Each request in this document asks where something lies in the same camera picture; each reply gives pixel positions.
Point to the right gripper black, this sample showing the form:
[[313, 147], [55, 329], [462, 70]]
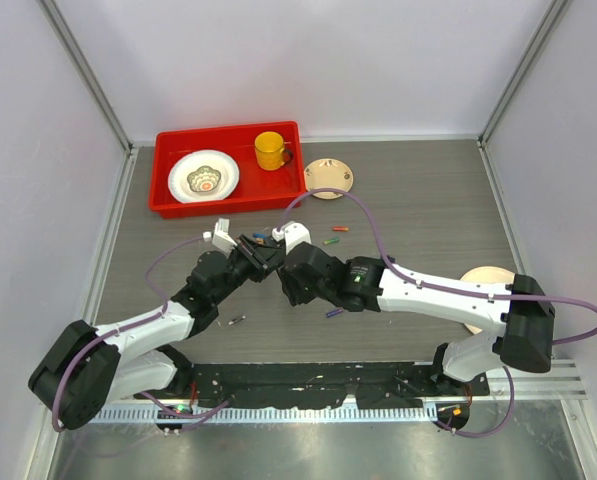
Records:
[[295, 295]]

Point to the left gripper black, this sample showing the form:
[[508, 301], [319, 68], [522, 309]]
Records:
[[260, 257]]

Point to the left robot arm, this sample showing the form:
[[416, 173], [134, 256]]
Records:
[[87, 367]]

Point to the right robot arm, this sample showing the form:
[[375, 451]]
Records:
[[516, 325]]

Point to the red plastic tray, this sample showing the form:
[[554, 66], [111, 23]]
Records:
[[256, 190]]

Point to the white paper plate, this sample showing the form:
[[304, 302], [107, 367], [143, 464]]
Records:
[[203, 176]]

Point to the beige floral saucer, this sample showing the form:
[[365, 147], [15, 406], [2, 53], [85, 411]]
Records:
[[328, 173]]

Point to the yellow mug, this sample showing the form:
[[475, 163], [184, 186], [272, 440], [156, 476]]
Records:
[[271, 151]]

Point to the pink rimmed plate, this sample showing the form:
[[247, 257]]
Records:
[[488, 275]]

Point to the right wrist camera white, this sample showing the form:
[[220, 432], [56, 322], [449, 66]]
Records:
[[291, 234]]

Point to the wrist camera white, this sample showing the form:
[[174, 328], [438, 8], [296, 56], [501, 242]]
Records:
[[291, 234], [219, 237]]

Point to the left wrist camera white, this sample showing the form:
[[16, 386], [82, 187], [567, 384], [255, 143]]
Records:
[[219, 237]]

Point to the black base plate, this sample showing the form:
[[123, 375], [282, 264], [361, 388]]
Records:
[[317, 386]]

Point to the white slotted cable duct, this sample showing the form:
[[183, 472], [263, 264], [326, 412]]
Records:
[[348, 413]]

